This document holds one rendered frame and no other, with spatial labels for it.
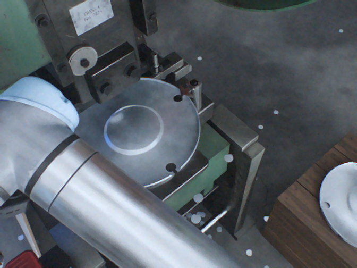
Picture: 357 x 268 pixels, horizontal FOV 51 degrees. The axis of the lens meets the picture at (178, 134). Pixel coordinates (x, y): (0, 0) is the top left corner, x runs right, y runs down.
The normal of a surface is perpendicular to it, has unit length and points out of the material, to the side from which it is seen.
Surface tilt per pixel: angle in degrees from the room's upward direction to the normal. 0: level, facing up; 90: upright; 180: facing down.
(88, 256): 0
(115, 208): 23
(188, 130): 0
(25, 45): 90
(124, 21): 90
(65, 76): 90
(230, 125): 0
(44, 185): 50
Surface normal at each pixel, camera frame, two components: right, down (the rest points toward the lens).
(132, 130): -0.05, -0.55
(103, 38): 0.65, 0.62
